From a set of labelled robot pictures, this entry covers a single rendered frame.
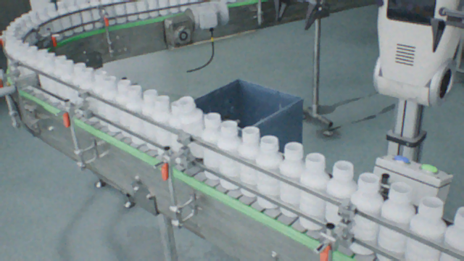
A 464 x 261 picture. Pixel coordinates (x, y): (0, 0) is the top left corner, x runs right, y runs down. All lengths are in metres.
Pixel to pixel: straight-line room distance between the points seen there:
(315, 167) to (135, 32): 1.83
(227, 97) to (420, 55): 0.74
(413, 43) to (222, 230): 0.79
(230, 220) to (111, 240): 1.56
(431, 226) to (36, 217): 2.44
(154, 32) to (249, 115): 0.93
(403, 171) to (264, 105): 0.93
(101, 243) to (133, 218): 0.23
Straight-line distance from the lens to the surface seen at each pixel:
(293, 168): 1.03
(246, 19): 2.94
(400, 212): 0.94
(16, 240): 2.91
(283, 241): 1.10
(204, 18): 2.62
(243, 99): 1.96
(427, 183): 1.06
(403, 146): 1.75
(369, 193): 0.94
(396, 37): 1.59
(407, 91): 1.63
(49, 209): 3.05
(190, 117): 1.18
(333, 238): 0.92
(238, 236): 1.21
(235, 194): 1.18
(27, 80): 1.85
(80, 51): 2.57
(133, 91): 1.36
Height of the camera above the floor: 1.69
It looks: 28 degrees down
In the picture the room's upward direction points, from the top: 3 degrees counter-clockwise
